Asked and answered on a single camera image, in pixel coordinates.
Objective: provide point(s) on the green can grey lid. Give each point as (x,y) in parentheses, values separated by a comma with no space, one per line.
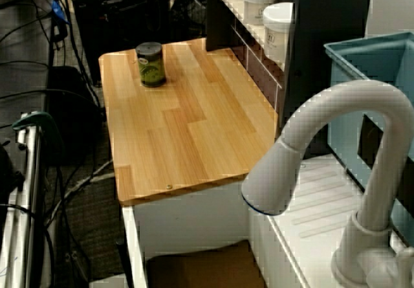
(152,71)

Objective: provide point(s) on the dark grey upright panel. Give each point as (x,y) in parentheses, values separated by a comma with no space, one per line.
(323,58)

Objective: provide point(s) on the black upright panel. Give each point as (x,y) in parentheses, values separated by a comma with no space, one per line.
(220,26)

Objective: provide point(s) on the blue tape piece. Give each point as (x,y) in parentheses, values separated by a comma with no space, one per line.
(59,11)

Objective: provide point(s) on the cream shelf board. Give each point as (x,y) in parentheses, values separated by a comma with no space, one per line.
(250,29)

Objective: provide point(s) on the white toy sink unit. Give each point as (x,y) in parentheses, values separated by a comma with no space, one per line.
(194,217)

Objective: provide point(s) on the white lidded jar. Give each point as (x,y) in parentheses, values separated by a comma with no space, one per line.
(258,3)
(275,32)

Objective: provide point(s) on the green clamp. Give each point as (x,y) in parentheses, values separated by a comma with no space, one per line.
(42,123)

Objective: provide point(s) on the wooden countertop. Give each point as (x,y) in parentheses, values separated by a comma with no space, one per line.
(194,132)

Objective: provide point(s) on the aluminium frame rail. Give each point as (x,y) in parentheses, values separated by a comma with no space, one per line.
(26,204)

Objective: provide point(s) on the grey toy faucet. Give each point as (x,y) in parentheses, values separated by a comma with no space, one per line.
(355,94)

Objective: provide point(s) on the blue plastic bin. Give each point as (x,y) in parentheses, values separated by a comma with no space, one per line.
(349,106)

